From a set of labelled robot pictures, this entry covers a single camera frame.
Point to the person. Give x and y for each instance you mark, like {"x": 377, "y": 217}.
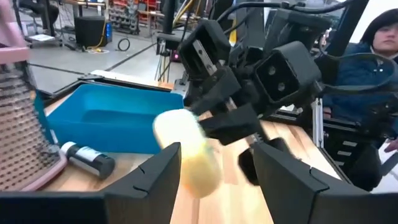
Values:
{"x": 357, "y": 74}

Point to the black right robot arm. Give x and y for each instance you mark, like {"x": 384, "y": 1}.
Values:
{"x": 295, "y": 28}

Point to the black computer tower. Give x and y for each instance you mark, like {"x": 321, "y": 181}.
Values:
{"x": 90, "y": 31}

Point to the metal box grater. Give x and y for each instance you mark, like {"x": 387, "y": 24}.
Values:
{"x": 18, "y": 124}

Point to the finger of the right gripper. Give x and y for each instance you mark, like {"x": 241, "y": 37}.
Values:
{"x": 217, "y": 90}
{"x": 233, "y": 124}

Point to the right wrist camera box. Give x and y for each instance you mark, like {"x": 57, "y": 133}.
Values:
{"x": 286, "y": 77}

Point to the person's hand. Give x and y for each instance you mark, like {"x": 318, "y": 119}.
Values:
{"x": 392, "y": 145}

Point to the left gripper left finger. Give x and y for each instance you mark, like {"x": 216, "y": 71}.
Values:
{"x": 140, "y": 202}

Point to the red parts shelf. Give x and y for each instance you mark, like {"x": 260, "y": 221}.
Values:
{"x": 124, "y": 12}

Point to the teal plastic bin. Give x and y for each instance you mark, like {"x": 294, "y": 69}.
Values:
{"x": 109, "y": 124}

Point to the orange frosted donut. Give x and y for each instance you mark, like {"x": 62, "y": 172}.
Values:
{"x": 186, "y": 146}

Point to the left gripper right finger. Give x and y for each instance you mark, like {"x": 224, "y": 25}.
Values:
{"x": 311, "y": 202}

